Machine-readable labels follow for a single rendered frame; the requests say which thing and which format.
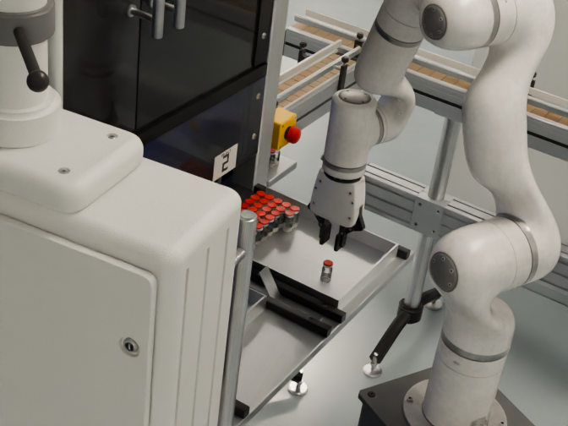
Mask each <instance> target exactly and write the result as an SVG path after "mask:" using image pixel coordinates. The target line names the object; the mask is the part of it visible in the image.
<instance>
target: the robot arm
mask: <svg viewBox="0 0 568 426"><path fill-rule="evenodd" d="M554 22H555V11H554V3H553V0H384V1H383V3H382V4H381V7H380V10H379V12H378V13H377V15H376V18H375V20H374V22H373V25H372V27H371V29H370V31H369V34H368V36H367V38H366V41H365V42H364V44H363V48H362V50H361V52H360V53H359V56H358V59H357V61H356V65H355V69H354V78H355V81H356V83H357V85H358V86H359V87H360V88H361V89H363V90H365V91H367V92H365V91H362V90H355V89H345V90H338V91H337V92H336V93H335V94H334V95H333V96H332V101H331V106H330V117H329V123H328V129H327V135H326V142H325V152H324V154H322V155H321V157H320V159H321V160H322V161H323V164H322V167H321V168H320V170H319V173H318V175H317V178H316V180H315V184H314V189H313V193H312V196H311V200H310V202H309V204H308V208H309V209H310V210H311V211H312V212H313V213H314V215H315V217H316V219H317V220H318V222H319V227H320V230H319V238H320V240H319V244H320V245H323V244H324V243H326V242H327V241H328V240H329V239H330V231H331V222H330V221H333V222H335V223H336V224H339V225H340V228H339V233H338V234H336V240H335V246H334V251H336V252H337V251H338V250H339V249H341V248H343V247H344V246H345V245H346V241H347V234H348V233H350V232H353V231H355V232H358V231H362V230H363V229H364V228H365V224H364V220H363V210H364V202H365V178H364V173H365V170H366V165H367V160H368V155H369V151H370V149H371V148H372V147H373V146H374V145H378V144H382V143H385V142H388V141H391V140H393V139H395V138H396V137H397V136H399V135H400V133H401V132H402V130H403V129H404V128H405V127H406V125H407V122H408V120H409V118H410V117H411V115H412V111H413V109H414V106H415V95H414V91H413V89H412V87H411V85H410V83H409V82H408V80H407V79H406V77H405V76H404V75H405V73H406V71H407V69H408V67H409V65H410V64H411V62H412V60H413V58H414V56H415V54H416V52H417V51H418V49H419V47H420V45H421V43H422V41H423V38H424V39H425V40H426V41H427V42H429V43H430V44H432V45H434V46H437V47H439V48H442V49H446V50H450V51H467V50H472V49H478V48H482V47H486V46H489V54H488V56H487V58H486V60H485V63H484V65H483V67H482V69H481V70H480V72H479V74H478V75H477V77H476V78H475V80H474V81H473V82H472V83H471V85H470V86H469V88H468V90H467V92H466V94H465V96H464V99H463V103H462V109H461V120H462V138H463V147H464V153H465V157H466V161H467V166H468V168H469V171H470V173H471V174H472V176H473V177H474V179H475V180H476V181H477V182H478V183H480V184H481V185H482V186H484V187H485V188H486V189H488V190H489V191H490V193H491V194H492V195H493V197H494V202H495V205H496V214H495V217H493V218H489V219H487V220H484V221H479V222H476V223H473V224H470V225H467V226H464V227H460V228H457V229H455V230H453V231H451V232H448V233H447V234H446V235H444V236H443V237H442V238H441V239H440V240H439V241H438V242H437V243H436V244H435V246H434V248H433V250H432V252H431V254H430V256H429V262H428V272H429V277H430V280H431V281H432V282H433V284H434V286H435V287H436V289H437V290H438V292H439V293H440V295H441V296H442V297H443V299H444V300H445V318H444V322H443V325H442V329H441V332H440V338H439V341H438V345H437V348H436V352H435V355H434V361H433V365H432V369H431V372H430V376H429V379H428V380H423V381H421V382H419V383H417V384H416V385H414V386H413V387H412V388H411V389H410V390H409V391H408V392H407V393H406V395H405V397H404V401H403V404H402V414H403V417H404V420H405V422H406V424H407V426H507V420H506V415H505V412H504V410H503V408H502V407H501V405H500V404H499V403H498V402H497V401H496V400H495V396H496V393H497V390H498V387H499V384H500V379H501V376H502V374H503V370H504V367H505V362H506V359H507V356H508V353H509V351H510V348H511V343H512V339H513V336H514V332H515V317H514V314H513V312H512V310H511V308H510V306H509V305H508V304H507V303H506V302H505V301H503V300H502V299H500V298H497V297H496V296H497V295H499V294H500V293H502V292H505V291H508V290H511V289H513V288H515V287H519V286H522V285H525V284H528V283H530V282H533V281H536V280H538V279H540V278H542V277H544V276H546V275H547V274H548V273H550V271H551V270H552V269H553V268H554V267H555V265H556V264H557V261H558V259H559V257H560V247H561V243H560V232H559V229H558V226H557V224H556V221H555V219H554V216H553V214H552V212H551V210H550V208H549V207H548V205H547V203H546V201H545V199H544V197H543V195H542V193H541V192H540V190H539V188H538V185H537V183H536V181H535V179H534V177H533V173H532V170H531V167H530V164H529V160H528V153H527V95H528V91H529V88H530V84H531V82H532V79H533V75H534V74H535V72H536V70H537V68H538V65H539V64H540V62H541V60H542V58H543V55H544V54H545V52H546V50H547V48H548V47H549V43H550V42H551V39H552V35H553V33H554ZM369 93H371V94H375V95H380V96H381V97H380V98H379V100H378V101H376V99H375V98H374V97H373V96H372V95H370V94H369ZM355 223H356V224H355Z"/></svg>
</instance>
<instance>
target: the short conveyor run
mask: <svg viewBox="0 0 568 426"><path fill-rule="evenodd" d="M341 42H342V40H338V41H335V42H334V43H332V44H330V45H329V46H327V47H325V48H323V49H322V50H320V51H318V52H316V53H315V54H313V55H312V56H309V55H307V54H305V53H306V48H305V47H306V46H307V44H308V43H307V42H306V41H300V43H299V46H300V47H301V49H300V50H299V53H298V63H297V64H296V65H294V66H292V67H290V68H289V69H287V70H286V71H284V72H282V73H280V78H279V86H278V93H277V100H276V105H277V106H278V107H280V108H282V109H285V110H287V111H289V112H293V113H296V114H297V120H296V126H295V127H298V128H300V129H301V130H303V129H304V128H306V127H307V126H309V125H310V124H311V123H313V122H314V121H316V120H317V119H319V118H320V117H322V116H324V115H325V114H326V113H327V112H329V111H330V106H331V101H332V96H333V95H334V94H335V93H336V92H337V91H338V90H345V89H355V90H362V89H361V88H360V87H359V86H358V85H357V83H356V81H355V78H354V69H355V65H356V61H357V58H355V56H356V55H358V54H359V53H360V52H361V49H362V47H360V46H357V47H356V48H354V49H352V50H351V51H350V52H348V53H346V54H344V53H341V52H338V50H337V48H338V47H340V46H341ZM305 58H306V59H305Z"/></svg>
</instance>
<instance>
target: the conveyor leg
mask: <svg viewBox="0 0 568 426"><path fill-rule="evenodd" d="M434 114H437V115H440V114H439V113H436V112H435V113H434ZM440 116H441V117H444V118H445V121H444V124H443V128H442V132H441V136H440V143H439V147H438V151H437V155H436V159H435V163H434V170H433V174H432V178H431V182H430V186H429V193H428V197H429V198H430V199H432V200H436V201H441V200H443V199H444V198H445V191H446V188H447V183H448V180H449V176H450V173H451V166H452V162H453V158H454V155H455V151H456V144H457V140H458V136H459V133H460V129H461V125H462V123H461V122H459V121H456V120H454V119H452V118H449V117H446V116H443V115H440ZM433 246H434V239H433V238H431V237H428V236H426V235H424V234H422V233H419V235H418V242H417V247H416V250H415V255H414V258H413V262H412V269H411V273H410V277H409V281H408V285H407V292H406V296H405V300H404V304H405V305H406V306H407V307H408V308H410V309H416V308H418V307H419V304H420V300H421V297H422V293H423V286H424V283H425V278H426V275H427V271H428V262H429V256H430V254H431V252H432V249H433Z"/></svg>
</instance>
